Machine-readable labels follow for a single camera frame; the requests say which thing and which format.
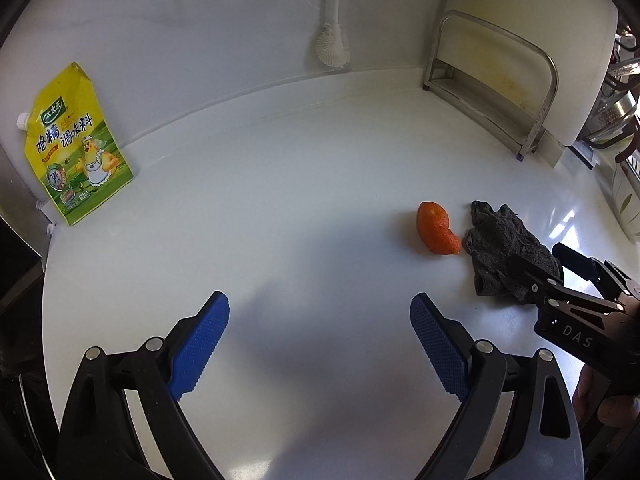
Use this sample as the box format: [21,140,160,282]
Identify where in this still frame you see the white bottle brush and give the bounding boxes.
[314,0,350,68]

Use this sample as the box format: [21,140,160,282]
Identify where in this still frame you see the white cutting board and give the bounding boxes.
[437,0,617,146]

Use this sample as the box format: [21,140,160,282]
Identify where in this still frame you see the orange peel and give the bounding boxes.
[416,202,462,256]

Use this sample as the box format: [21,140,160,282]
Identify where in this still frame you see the steel cutting board rack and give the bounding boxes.
[422,10,560,162]

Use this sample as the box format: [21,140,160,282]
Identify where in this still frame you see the black dish rack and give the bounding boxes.
[570,14,639,169]

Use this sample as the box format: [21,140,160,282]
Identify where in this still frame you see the dark grey rag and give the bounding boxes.
[462,200,564,304]

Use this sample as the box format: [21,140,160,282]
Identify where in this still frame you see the yellow seasoning pouch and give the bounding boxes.
[16,63,134,226]

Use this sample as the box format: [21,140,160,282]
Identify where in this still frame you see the person's right hand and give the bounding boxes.
[572,364,639,429]

